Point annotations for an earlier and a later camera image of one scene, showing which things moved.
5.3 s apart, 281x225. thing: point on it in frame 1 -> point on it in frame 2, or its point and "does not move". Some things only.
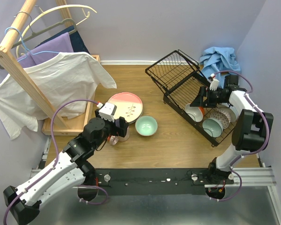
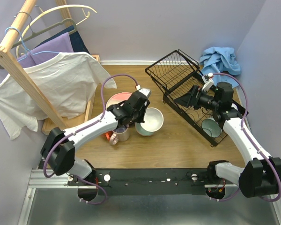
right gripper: (198, 102) -> (192, 99)
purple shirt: (46, 51) does not move
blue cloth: (218, 60) does not move
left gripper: (121, 124) -> (138, 106)
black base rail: (157, 181) does not move
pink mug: (114, 139) does not move
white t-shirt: (64, 76) does not move
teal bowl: (213, 126) does not move
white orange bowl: (196, 113) -> (153, 118)
